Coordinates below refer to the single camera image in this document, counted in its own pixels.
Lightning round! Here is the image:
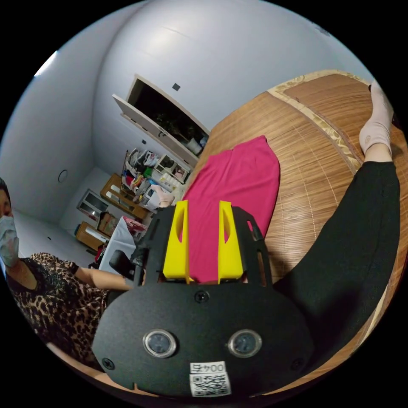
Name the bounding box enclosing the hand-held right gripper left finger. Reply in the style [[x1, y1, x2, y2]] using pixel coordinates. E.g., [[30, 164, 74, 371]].
[[163, 200, 191, 283]]

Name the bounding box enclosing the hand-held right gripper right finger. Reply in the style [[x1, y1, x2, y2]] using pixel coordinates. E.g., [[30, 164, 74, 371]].
[[218, 201, 247, 284]]

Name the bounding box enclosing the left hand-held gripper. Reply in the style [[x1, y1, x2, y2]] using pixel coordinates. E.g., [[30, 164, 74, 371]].
[[109, 249, 137, 282]]

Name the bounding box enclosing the person's left forearm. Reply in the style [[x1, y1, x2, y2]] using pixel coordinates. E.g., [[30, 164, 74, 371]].
[[76, 266, 134, 291]]

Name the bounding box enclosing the pink skirt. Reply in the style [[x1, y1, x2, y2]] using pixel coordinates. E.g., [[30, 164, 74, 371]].
[[182, 135, 281, 284]]

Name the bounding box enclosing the small wooden cupboard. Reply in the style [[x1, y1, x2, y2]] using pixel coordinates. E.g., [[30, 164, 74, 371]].
[[75, 221, 110, 253]]

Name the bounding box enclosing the long wooden cupboard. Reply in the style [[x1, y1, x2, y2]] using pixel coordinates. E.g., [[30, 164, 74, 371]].
[[100, 173, 148, 221]]

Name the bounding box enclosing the white cabinet with glass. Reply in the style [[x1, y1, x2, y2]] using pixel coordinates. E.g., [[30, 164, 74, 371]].
[[76, 189, 110, 221]]

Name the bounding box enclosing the cluttered white shelf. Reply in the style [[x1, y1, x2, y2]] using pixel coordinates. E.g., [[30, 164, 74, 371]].
[[122, 147, 193, 212]]

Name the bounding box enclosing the open white door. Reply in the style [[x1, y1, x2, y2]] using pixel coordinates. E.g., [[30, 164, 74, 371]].
[[112, 74, 212, 167]]

